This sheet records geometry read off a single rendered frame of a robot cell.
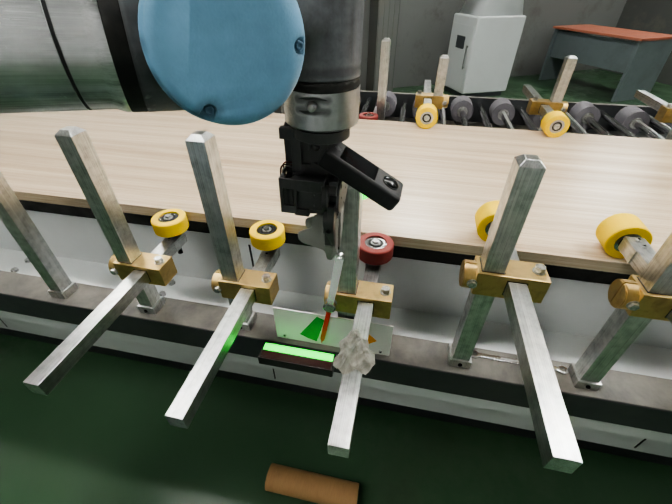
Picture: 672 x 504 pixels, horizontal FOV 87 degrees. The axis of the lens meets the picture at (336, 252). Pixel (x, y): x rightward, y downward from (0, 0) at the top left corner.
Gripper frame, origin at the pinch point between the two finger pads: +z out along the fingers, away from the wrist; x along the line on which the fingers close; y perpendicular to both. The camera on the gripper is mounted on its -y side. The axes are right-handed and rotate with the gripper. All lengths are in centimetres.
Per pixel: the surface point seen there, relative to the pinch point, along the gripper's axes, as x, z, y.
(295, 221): -24.2, 12.1, 14.5
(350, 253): -5.9, 4.7, -1.5
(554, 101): -115, 4, -64
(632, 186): -59, 11, -72
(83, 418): -3, 103, 100
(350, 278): -5.9, 10.8, -1.8
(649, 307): -5, 7, -50
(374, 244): -18.1, 11.2, -5.0
